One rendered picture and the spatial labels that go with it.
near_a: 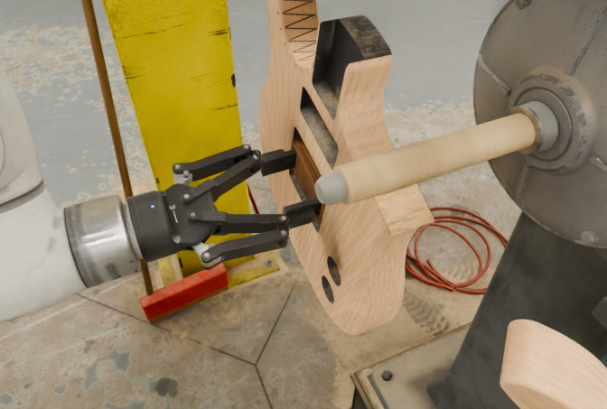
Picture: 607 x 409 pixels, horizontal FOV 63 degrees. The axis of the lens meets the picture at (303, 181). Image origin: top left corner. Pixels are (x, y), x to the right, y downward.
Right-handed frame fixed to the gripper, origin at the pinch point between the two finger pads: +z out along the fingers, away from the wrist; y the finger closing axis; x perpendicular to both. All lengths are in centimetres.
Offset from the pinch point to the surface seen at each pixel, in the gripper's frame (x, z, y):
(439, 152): 18.9, 4.9, 12.4
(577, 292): -12.6, 33.8, 22.2
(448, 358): -79, 42, 16
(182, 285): -110, -16, -41
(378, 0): -163, 170, -229
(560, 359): 19.1, 3.4, 29.4
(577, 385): 18.7, 3.6, 31.0
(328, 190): 18.2, -5.0, 12.5
